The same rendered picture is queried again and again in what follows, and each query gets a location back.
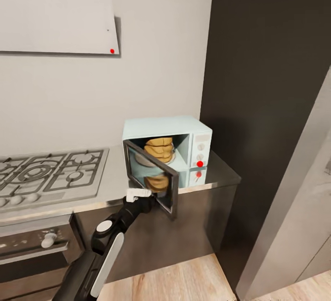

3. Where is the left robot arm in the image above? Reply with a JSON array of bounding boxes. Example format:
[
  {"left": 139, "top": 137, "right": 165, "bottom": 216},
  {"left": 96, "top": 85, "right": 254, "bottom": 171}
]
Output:
[{"left": 52, "top": 188, "right": 159, "bottom": 301}]

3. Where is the microwave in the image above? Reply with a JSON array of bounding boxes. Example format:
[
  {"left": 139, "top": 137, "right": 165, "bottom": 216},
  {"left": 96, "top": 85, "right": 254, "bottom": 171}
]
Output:
[{"left": 122, "top": 115, "right": 212, "bottom": 222}]

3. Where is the popcorn bag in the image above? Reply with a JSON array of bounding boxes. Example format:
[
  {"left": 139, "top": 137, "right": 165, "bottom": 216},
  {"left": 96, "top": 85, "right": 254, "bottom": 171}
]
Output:
[{"left": 142, "top": 135, "right": 174, "bottom": 163}]

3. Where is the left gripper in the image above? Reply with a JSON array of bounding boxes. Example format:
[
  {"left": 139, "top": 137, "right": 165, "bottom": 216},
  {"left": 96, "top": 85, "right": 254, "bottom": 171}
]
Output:
[{"left": 122, "top": 192, "right": 159, "bottom": 222}]

